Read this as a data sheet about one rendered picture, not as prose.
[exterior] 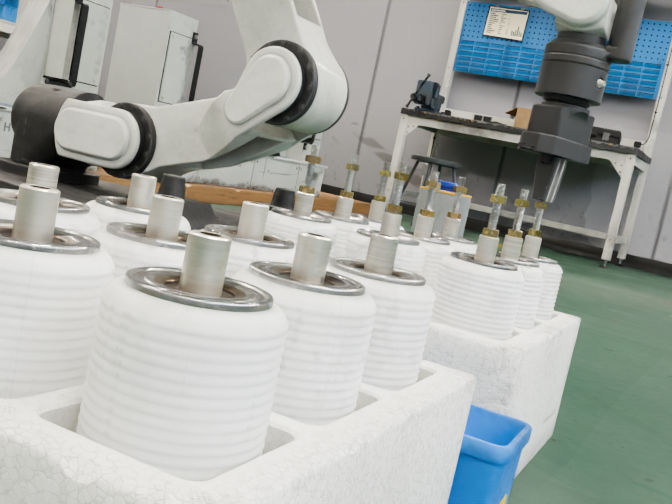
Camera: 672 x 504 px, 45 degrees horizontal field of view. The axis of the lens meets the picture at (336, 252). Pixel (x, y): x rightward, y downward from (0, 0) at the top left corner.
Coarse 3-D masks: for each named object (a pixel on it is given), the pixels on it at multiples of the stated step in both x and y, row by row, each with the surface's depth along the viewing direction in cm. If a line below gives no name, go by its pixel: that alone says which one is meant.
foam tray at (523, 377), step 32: (544, 320) 106; (576, 320) 113; (448, 352) 85; (480, 352) 83; (512, 352) 82; (544, 352) 94; (480, 384) 83; (512, 384) 82; (544, 384) 100; (512, 416) 86; (544, 416) 107
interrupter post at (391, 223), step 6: (384, 216) 95; (390, 216) 94; (396, 216) 94; (384, 222) 95; (390, 222) 94; (396, 222) 94; (384, 228) 95; (390, 228) 94; (396, 228) 95; (390, 234) 94; (396, 234) 95
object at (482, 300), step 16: (448, 256) 90; (448, 272) 88; (464, 272) 87; (480, 272) 86; (496, 272) 86; (512, 272) 88; (448, 288) 88; (464, 288) 87; (480, 288) 86; (496, 288) 86; (512, 288) 87; (448, 304) 88; (464, 304) 87; (480, 304) 86; (496, 304) 87; (512, 304) 88; (432, 320) 90; (448, 320) 88; (464, 320) 87; (480, 320) 87; (496, 320) 87; (512, 320) 89; (496, 336) 87
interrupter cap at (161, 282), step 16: (128, 272) 40; (144, 272) 42; (160, 272) 43; (176, 272) 44; (144, 288) 38; (160, 288) 38; (176, 288) 41; (224, 288) 43; (240, 288) 43; (256, 288) 44; (192, 304) 38; (208, 304) 38; (224, 304) 38; (240, 304) 39; (256, 304) 39; (272, 304) 41
